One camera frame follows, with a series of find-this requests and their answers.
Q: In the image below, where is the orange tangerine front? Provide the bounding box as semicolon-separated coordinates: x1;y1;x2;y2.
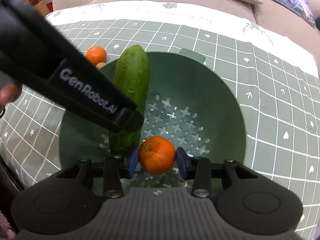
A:
139;136;176;175

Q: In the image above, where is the orange tangerine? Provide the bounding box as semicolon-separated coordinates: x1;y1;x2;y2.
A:
139;136;176;175
85;46;107;66

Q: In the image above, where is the orange tangerine back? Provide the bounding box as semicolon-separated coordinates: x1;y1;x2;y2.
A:
85;46;107;66

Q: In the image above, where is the brown longan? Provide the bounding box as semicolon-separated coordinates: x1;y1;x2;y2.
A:
96;62;106;69

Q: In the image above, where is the green cucumber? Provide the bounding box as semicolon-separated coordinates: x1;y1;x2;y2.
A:
109;44;150;158

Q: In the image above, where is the person's left hand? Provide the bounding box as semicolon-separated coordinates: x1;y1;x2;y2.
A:
0;83;22;107

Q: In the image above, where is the brown Nike paper bag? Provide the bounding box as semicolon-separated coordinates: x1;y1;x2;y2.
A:
26;0;50;17

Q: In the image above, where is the green colander bowl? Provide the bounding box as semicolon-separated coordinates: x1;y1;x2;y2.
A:
59;52;246;193

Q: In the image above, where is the green checked tablecloth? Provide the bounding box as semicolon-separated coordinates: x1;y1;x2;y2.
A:
1;1;319;239

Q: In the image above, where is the beige sofa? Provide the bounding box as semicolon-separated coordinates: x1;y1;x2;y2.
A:
52;0;320;30

